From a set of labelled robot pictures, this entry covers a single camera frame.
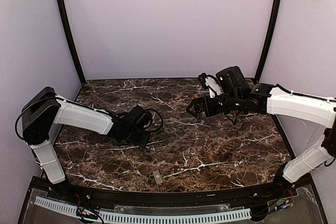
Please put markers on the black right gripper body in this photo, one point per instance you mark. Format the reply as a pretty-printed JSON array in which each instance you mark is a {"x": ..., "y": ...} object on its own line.
[{"x": 199, "y": 107}]

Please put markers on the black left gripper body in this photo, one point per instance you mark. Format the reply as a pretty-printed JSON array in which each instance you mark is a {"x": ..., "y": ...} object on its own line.
[{"x": 128, "y": 140}]

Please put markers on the grey battery cover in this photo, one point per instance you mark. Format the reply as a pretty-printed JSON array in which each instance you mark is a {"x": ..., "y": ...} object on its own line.
[{"x": 157, "y": 177}]

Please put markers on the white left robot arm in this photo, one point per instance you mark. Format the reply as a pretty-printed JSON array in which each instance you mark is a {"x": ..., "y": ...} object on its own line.
[{"x": 47, "y": 108}]

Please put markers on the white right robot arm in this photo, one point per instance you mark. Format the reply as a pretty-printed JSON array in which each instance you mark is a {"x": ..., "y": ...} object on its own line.
[{"x": 229, "y": 91}]

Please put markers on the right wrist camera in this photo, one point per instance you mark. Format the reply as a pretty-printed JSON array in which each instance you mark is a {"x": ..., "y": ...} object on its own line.
[{"x": 210, "y": 83}]

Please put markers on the black front rail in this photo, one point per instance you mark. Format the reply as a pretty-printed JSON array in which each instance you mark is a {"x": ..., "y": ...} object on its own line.
[{"x": 247, "y": 196}]

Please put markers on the left white cable duct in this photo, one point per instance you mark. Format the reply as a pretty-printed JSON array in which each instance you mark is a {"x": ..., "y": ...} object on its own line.
[{"x": 56, "y": 206}]

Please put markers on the white cable duct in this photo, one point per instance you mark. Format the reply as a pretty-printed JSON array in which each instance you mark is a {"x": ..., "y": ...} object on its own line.
[
  {"x": 220, "y": 217},
  {"x": 56, "y": 206}
]

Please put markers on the right white cable duct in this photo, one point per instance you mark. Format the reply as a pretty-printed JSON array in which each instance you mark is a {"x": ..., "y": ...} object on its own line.
[{"x": 220, "y": 217}]

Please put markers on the right black frame post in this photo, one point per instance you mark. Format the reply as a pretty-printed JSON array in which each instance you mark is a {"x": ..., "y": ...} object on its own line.
[{"x": 268, "y": 39}]

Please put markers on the black frame post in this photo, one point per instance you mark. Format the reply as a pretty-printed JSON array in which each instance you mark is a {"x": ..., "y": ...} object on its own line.
[
  {"x": 268, "y": 39},
  {"x": 70, "y": 40}
]

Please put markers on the left black frame post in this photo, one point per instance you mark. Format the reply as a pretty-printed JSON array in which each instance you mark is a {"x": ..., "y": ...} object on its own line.
[{"x": 70, "y": 40}]

